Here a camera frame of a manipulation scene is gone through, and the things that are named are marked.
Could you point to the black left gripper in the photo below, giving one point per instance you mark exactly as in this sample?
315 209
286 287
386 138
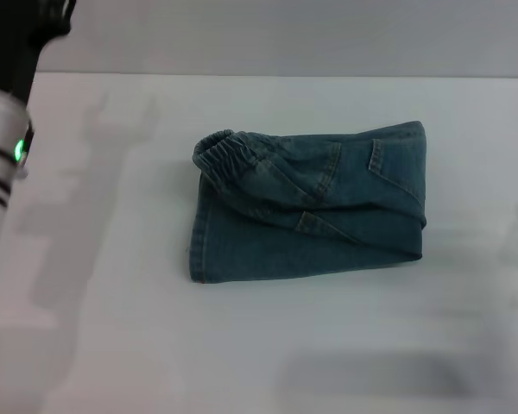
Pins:
17 47

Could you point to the blue denim shorts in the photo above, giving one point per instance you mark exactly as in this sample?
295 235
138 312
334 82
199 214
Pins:
306 215

